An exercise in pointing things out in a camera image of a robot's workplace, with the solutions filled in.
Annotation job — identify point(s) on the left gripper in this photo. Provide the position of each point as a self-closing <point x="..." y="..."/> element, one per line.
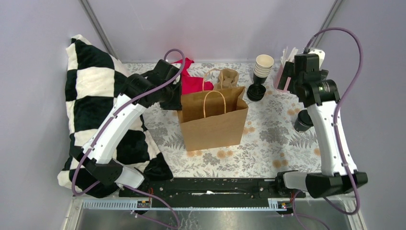
<point x="176" y="105"/>

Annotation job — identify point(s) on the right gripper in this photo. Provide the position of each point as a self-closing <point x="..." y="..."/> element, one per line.
<point x="288" y="72"/>

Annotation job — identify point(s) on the brown paper bag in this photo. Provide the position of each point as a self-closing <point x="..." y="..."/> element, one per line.
<point x="213" y="119"/>

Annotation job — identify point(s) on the black paper coffee cup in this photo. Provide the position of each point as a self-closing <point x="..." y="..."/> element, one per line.
<point x="299" y="127"/>

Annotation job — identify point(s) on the black plastic cup lid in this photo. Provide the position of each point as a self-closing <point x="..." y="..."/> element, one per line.
<point x="304" y="118"/>

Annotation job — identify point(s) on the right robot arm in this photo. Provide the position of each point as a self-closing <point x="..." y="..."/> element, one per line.
<point x="320" y="97"/>

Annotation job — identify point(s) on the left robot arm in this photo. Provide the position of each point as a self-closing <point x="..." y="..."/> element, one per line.
<point x="161" y="85"/>

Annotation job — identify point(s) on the pink straw holder cup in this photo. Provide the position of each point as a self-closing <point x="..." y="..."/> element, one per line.
<point x="282" y="80"/>

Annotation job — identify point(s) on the red cloth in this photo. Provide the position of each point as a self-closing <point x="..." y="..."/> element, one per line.
<point x="190" y="84"/>

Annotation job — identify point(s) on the stack of paper cups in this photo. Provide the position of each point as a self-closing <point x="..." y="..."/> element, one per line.
<point x="262" y="68"/>

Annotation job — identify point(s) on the stack of black lids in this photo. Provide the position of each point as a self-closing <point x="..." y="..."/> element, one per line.
<point x="256" y="92"/>

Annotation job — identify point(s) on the cardboard cup carrier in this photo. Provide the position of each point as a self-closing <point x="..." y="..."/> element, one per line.
<point x="228" y="78"/>

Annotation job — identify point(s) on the black white checkered pillow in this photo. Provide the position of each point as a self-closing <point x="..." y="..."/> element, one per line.
<point x="94" y="80"/>

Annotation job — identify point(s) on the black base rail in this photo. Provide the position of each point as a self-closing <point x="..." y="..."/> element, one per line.
<point x="236" y="194"/>

